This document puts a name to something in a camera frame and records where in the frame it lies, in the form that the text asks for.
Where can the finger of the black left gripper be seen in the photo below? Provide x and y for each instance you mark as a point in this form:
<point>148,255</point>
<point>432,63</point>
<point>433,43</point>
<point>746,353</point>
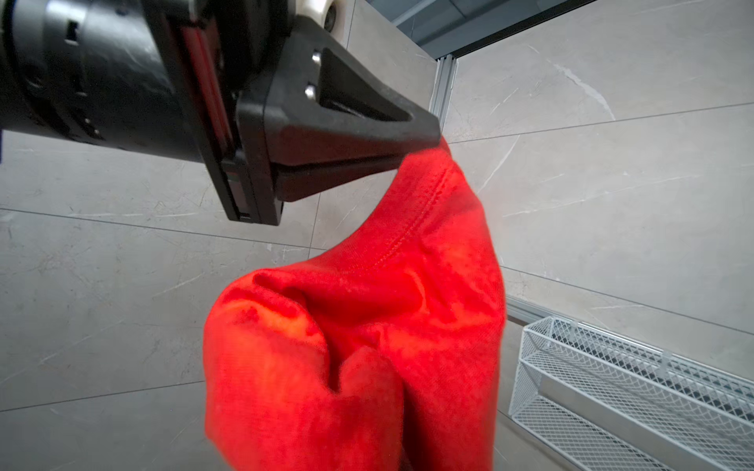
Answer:
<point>315,103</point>
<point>293,183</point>

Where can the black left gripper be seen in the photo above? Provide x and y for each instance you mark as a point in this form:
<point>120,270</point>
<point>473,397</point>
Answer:
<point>153,77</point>

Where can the red cloth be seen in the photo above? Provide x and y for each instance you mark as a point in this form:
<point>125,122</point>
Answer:
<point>382,353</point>

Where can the white wire mesh basket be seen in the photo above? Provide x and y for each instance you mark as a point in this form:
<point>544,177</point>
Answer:
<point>607,402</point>

